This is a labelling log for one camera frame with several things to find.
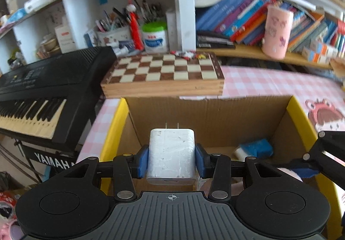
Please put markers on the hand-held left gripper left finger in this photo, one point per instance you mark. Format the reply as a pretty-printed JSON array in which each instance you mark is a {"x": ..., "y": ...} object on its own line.
[{"x": 142, "y": 160}]

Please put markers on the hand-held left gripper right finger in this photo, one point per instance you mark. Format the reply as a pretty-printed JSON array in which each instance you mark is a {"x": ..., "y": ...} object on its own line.
[{"x": 200, "y": 160}]

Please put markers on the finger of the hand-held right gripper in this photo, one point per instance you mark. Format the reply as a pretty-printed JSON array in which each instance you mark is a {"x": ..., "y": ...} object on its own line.
[{"x": 307, "y": 170}]

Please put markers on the large white charger block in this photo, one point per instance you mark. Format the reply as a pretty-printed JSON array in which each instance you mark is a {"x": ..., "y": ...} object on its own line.
[{"x": 171, "y": 153}]

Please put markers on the yellow cardboard box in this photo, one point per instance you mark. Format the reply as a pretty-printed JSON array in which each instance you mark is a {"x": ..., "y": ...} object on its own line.
[{"x": 215, "y": 121}]

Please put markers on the blue tissue pack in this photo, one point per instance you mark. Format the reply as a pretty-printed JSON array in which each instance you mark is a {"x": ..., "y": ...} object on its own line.
[{"x": 256, "y": 148}]

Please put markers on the pink checkered desktop cloth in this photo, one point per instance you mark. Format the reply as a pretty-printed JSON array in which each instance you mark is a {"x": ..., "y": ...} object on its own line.
[{"x": 269, "y": 81}]

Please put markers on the black keyboard stand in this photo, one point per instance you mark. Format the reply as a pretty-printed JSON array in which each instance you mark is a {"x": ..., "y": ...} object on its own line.
[{"x": 54, "y": 162}]

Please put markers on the wooden chessboard box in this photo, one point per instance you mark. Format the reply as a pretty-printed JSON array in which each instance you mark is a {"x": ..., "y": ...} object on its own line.
[{"x": 161, "y": 73}]

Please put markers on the colourful small pieces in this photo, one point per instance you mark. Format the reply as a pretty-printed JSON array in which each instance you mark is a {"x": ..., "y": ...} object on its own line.
[{"x": 188, "y": 54}]

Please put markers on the orange white small box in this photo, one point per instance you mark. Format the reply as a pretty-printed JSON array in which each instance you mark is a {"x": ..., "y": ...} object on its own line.
[
  {"x": 314, "y": 56},
  {"x": 324, "y": 48}
]

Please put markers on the black electronic keyboard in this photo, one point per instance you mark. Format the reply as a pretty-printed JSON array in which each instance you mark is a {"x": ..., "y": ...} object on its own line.
[{"x": 54, "y": 86}]

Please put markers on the black notebook stack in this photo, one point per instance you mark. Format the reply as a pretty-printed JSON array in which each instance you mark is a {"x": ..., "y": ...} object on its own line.
[{"x": 214, "y": 40}]

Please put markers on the white jar green lid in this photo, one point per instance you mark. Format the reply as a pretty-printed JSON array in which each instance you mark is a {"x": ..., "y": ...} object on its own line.
[{"x": 154, "y": 39}]

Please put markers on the white pen holder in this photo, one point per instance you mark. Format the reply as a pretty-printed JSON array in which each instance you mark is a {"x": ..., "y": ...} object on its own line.
[{"x": 113, "y": 36}]

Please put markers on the red tassel ornament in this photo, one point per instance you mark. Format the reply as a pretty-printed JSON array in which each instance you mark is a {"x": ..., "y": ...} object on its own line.
[{"x": 134, "y": 27}]

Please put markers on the white tall carton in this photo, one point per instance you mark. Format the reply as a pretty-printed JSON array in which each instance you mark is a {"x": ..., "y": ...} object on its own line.
[{"x": 171, "y": 30}]

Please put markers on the pink printed cup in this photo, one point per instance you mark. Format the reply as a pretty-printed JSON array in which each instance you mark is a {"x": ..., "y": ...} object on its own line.
[{"x": 277, "y": 32}]

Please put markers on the white box red label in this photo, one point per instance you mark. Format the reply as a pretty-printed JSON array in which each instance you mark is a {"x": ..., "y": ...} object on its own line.
[{"x": 64, "y": 39}]

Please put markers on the bunch of pens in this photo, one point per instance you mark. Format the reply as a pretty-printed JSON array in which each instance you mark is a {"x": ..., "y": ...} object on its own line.
[{"x": 121, "y": 17}]

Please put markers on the brass bowl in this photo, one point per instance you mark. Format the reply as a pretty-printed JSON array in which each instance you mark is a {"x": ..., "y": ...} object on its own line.
[{"x": 48, "y": 48}]

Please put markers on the row of colourful books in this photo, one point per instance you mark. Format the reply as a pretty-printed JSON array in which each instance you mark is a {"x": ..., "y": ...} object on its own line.
[{"x": 237, "y": 16}]

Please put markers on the white shelf unit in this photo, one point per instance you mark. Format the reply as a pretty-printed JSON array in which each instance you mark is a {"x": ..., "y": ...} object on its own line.
[{"x": 80, "y": 13}]

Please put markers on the wooden bookshelf white frame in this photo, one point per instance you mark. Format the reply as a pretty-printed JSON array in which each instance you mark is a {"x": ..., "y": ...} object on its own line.
[{"x": 184, "y": 13}]

